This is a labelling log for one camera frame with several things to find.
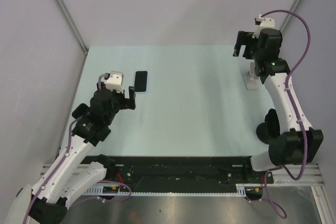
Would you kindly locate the white slotted cable duct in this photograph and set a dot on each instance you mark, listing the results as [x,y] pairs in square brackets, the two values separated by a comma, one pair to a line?
[238,190]

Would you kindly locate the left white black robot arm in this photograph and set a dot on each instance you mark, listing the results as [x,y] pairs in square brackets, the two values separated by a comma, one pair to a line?
[48,200]

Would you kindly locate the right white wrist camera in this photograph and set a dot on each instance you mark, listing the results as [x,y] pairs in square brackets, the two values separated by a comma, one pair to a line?
[262,23]

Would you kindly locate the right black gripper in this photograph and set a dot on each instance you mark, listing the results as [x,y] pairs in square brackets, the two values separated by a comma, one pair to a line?
[237,49]

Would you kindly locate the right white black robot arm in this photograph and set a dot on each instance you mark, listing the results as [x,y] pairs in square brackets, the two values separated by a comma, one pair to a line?
[290,136]

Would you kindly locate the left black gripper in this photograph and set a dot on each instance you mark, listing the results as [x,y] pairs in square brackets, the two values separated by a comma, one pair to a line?
[126,103]

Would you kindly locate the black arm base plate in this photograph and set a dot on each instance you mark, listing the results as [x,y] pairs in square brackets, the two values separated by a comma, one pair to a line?
[182,174]

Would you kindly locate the black flat phone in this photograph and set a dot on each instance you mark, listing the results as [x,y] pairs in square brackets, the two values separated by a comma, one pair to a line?
[79,111]

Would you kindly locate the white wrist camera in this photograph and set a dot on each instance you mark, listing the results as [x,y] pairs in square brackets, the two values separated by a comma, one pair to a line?
[113,81]
[262,23]

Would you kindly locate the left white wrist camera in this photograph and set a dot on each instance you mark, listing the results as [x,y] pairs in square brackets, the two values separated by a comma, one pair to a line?
[113,81]

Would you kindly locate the white phone stand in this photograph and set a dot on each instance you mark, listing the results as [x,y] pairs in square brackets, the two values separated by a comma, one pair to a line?
[252,81]

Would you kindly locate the left aluminium frame post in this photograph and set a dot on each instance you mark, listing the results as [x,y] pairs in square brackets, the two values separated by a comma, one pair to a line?
[71,25]

